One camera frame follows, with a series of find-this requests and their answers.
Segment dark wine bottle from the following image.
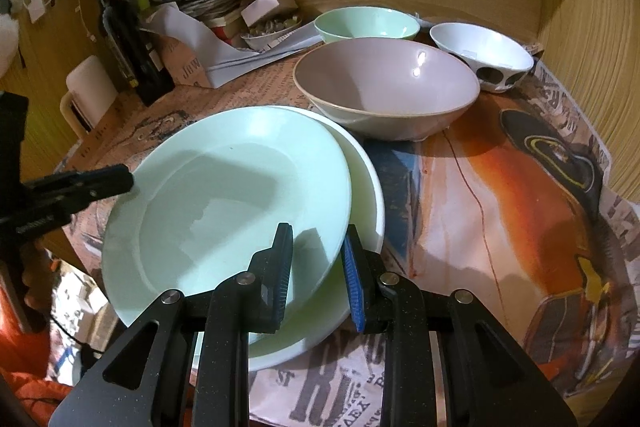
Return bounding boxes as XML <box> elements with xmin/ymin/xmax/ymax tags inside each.
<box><xmin>91</xmin><ymin>0</ymin><xmax>176</xmax><ymax>108</ymax></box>

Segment person's left hand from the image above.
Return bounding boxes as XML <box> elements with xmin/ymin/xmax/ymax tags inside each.
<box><xmin>20</xmin><ymin>239</ymin><xmax>53</xmax><ymax>323</ymax></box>

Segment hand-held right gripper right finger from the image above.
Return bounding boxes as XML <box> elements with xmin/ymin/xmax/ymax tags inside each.
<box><xmin>341</xmin><ymin>223</ymin><xmax>571</xmax><ymax>427</ymax></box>

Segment newspaper print table cover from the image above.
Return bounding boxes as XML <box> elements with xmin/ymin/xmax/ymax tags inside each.
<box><xmin>50</xmin><ymin>22</ymin><xmax>640</xmax><ymax>427</ymax></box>

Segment small white box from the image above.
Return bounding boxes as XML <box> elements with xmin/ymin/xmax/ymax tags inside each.
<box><xmin>241</xmin><ymin>0</ymin><xmax>297</xmax><ymax>26</ymax></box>

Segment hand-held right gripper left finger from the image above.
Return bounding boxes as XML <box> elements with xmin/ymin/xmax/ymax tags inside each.
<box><xmin>47</xmin><ymin>222</ymin><xmax>295</xmax><ymax>427</ymax></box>

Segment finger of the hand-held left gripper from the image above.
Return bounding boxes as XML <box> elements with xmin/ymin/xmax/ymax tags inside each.
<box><xmin>22</xmin><ymin>163</ymin><xmax>136</xmax><ymax>214</ymax></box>

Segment mint green bowl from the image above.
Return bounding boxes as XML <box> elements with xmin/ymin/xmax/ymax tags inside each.
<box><xmin>314</xmin><ymin>6</ymin><xmax>421</xmax><ymax>45</ymax></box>

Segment white bowl black dots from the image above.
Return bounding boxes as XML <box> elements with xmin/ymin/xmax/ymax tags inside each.
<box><xmin>429</xmin><ymin>23</ymin><xmax>535</xmax><ymax>94</ymax></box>

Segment mint green plate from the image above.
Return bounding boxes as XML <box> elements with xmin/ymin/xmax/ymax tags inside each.
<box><xmin>101</xmin><ymin>105</ymin><xmax>352</xmax><ymax>330</ymax></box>

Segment mauve bowl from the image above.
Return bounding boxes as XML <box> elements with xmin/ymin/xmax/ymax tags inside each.
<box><xmin>292</xmin><ymin>38</ymin><xmax>481</xmax><ymax>142</ymax></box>

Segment small dish of trinkets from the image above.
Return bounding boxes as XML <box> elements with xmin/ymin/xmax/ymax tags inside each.
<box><xmin>240</xmin><ymin>14</ymin><xmax>303</xmax><ymax>50</ymax></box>

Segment white paper sheet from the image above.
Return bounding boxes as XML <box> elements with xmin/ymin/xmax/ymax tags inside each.
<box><xmin>142</xmin><ymin>4</ymin><xmax>326</xmax><ymax>88</ymax></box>

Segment red small container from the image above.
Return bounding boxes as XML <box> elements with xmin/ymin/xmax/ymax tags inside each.
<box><xmin>210</xmin><ymin>19</ymin><xmax>241</xmax><ymax>45</ymax></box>

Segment white charger plug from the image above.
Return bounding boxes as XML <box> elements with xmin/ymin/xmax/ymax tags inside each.
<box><xmin>25</xmin><ymin>0</ymin><xmax>51</xmax><ymax>24</ymax></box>

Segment white plate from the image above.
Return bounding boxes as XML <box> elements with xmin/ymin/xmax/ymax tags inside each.
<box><xmin>245</xmin><ymin>105</ymin><xmax>386</xmax><ymax>373</ymax></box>

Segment pink mug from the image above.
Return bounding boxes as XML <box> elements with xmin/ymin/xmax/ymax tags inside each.
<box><xmin>60</xmin><ymin>55</ymin><xmax>121</xmax><ymax>140</ymax></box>

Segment orange clothing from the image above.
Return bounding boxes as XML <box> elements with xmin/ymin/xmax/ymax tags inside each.
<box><xmin>0</xmin><ymin>287</ymin><xmax>86</xmax><ymax>427</ymax></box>

